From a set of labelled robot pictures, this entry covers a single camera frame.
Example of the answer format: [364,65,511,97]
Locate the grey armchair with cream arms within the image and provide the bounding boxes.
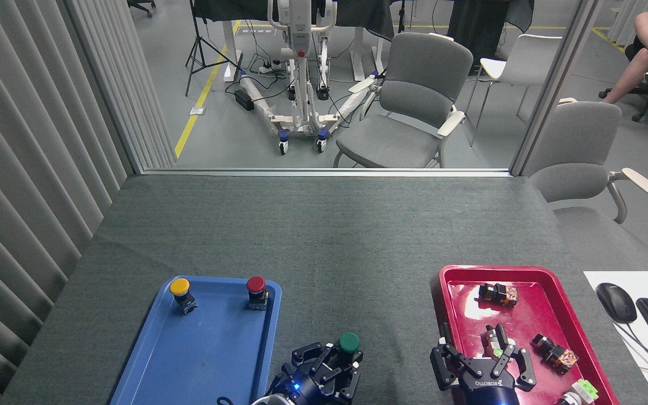
[333,32,474,168]
[528,98,648,272]

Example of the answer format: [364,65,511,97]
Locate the red push button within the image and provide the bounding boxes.
[246,276,269,311]

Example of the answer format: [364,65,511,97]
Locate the green push button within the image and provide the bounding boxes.
[335,331,361,366]

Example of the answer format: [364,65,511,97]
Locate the silver window rail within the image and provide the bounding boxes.
[139,167,514,178]

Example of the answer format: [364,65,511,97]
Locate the black table cloth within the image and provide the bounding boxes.
[191,0,397,41]

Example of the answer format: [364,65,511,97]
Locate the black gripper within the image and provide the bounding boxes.
[430,325,537,405]
[271,342,364,405]

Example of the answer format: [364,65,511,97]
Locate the black tripod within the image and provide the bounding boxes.
[184,0,244,97]

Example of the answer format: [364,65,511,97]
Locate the silver white switch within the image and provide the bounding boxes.
[484,325,509,361]

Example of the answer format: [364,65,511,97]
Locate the green white switch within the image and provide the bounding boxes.
[557,380,599,405]

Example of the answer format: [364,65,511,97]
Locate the long black orange switch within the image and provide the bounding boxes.
[531,334,579,375]

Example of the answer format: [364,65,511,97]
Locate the yellow push button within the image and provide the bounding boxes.
[169,278,198,315]

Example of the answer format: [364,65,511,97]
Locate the person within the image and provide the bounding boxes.
[600,11,648,105]

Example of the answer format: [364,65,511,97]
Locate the white wheeled stand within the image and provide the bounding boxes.
[238,0,382,155]

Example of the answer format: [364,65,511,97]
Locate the blue plastic tray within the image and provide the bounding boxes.
[110,275,282,405]

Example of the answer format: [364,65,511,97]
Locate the white desk leg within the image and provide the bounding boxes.
[222,20,244,83]
[351,25,385,82]

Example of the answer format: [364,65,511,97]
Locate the grey vertical blinds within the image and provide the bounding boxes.
[0,0,177,405]

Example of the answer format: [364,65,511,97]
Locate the red plastic tray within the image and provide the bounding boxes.
[438,265,620,405]

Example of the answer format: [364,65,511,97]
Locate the short black orange switch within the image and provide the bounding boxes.
[479,283,519,307]

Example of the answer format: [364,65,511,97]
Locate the silver window post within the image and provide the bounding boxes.
[511,0,603,177]

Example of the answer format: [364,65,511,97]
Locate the white plastic chair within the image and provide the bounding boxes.
[466,34,563,148]

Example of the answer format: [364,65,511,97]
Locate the black computer mouse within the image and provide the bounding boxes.
[596,282,638,324]

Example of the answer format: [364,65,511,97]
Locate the black wheeled chair base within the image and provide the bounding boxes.
[127,0,157,18]

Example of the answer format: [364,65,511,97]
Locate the black hanging cloth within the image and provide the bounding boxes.
[447,0,536,75]

